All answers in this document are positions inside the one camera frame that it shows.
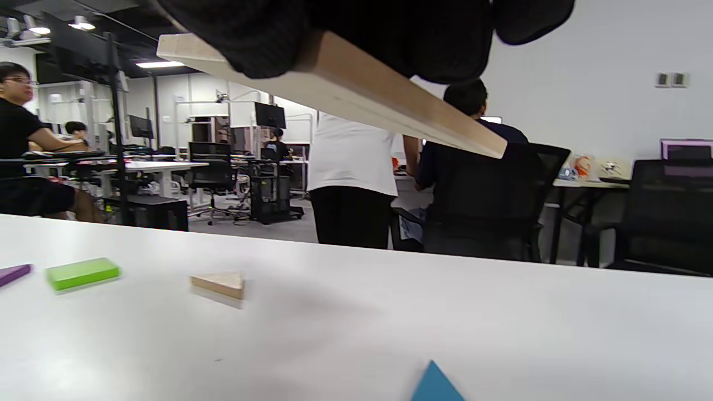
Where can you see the person's right hand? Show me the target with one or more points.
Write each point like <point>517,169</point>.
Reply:
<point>362,22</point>

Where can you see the wooden square tray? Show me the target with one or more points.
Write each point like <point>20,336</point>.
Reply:
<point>362,100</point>

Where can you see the beige triangle tangram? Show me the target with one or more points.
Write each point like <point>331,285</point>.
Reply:
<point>220,284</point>

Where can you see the blue triangle tangram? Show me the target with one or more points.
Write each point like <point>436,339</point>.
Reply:
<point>437,387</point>

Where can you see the green square tangram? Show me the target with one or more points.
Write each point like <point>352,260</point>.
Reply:
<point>83,273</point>

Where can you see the purple triangle tangram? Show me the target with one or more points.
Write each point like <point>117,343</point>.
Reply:
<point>14,274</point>

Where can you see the black monitor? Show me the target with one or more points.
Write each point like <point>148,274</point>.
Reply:
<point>140,127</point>
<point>270,115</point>

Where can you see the black equipment cart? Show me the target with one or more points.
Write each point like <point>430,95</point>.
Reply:
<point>273,195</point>

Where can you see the ceiling light panel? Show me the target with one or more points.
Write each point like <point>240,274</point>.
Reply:
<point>160,64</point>

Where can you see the black mesh office chair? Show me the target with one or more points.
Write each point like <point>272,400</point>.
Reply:
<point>490,211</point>
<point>668,223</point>

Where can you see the white office desk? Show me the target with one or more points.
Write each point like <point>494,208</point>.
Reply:
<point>156,166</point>

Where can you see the black stand pole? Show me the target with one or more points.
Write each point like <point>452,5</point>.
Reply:
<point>117,139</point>

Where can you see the white desk with black legs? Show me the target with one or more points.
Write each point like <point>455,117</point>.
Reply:
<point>585,182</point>

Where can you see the black computer tower on stand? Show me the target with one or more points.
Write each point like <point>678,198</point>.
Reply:
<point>161,214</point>

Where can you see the monitor with purple screen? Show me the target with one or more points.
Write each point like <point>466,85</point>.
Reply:
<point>688,150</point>

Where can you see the grey wall socket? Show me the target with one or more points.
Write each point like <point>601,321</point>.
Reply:
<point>679,79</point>
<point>663,79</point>

